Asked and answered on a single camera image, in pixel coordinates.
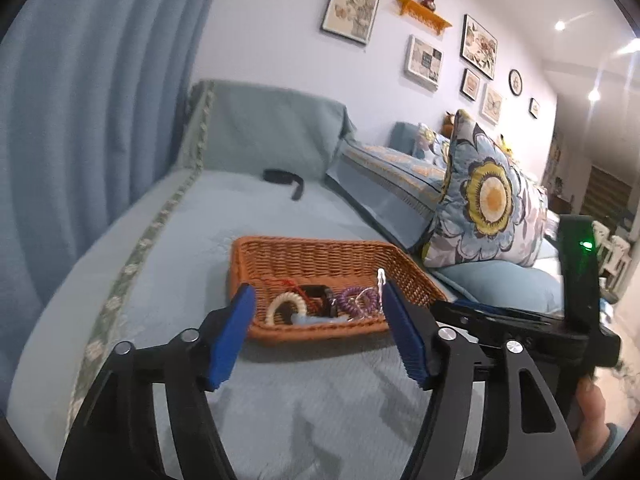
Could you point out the blue curtain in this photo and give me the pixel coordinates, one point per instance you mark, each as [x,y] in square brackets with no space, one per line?
[92,97]

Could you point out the small black framed picture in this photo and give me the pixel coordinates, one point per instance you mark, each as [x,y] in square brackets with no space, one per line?
[470,85]

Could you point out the light blue hair clip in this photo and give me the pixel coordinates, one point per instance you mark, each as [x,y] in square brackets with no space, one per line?
[310,320]

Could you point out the orange wall shelf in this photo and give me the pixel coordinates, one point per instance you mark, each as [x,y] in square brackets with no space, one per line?
[426,17]

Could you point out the large butterfly picture frame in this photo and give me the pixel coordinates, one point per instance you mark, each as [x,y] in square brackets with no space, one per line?
[350,19]

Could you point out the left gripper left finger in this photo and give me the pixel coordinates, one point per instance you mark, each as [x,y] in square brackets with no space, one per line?
[198,361]

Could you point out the right human hand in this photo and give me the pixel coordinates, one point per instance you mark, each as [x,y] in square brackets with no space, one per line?
[591,402]

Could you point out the teal bedspread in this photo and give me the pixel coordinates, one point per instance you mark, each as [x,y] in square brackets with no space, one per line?
[88,398]

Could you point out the black watch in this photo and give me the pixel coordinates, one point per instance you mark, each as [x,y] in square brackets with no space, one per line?
[320,300]

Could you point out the white framed picture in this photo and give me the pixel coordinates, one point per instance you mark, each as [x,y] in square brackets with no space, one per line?
[423,63]

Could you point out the teal bed headboard cover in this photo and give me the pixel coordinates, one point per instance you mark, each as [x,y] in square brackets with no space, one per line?
[247,128]

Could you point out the plain teal cushion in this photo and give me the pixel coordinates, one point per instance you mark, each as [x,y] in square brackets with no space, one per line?
[503,284]

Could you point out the orange wicker basket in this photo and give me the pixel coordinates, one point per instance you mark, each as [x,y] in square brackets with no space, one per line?
[273,265]

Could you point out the right forearm blue sleeve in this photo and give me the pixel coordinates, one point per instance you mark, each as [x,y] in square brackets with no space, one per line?
[602,452]

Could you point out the black framed flower picture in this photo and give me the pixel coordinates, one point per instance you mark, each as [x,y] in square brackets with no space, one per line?
[479,47]

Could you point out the floral yellow flower pillow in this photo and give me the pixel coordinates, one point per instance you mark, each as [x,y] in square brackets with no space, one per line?
[489,210]

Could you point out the striped blue folded quilt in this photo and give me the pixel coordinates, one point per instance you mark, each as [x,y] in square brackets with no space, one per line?
[397,193]

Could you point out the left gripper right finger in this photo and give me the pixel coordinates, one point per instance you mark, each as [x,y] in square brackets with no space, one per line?
[440,361]

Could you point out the figurine on shelf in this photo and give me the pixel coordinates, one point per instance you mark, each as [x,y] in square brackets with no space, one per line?
[429,4]

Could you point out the tiny framed picture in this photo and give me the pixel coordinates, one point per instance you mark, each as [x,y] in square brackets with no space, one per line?
[533,108]

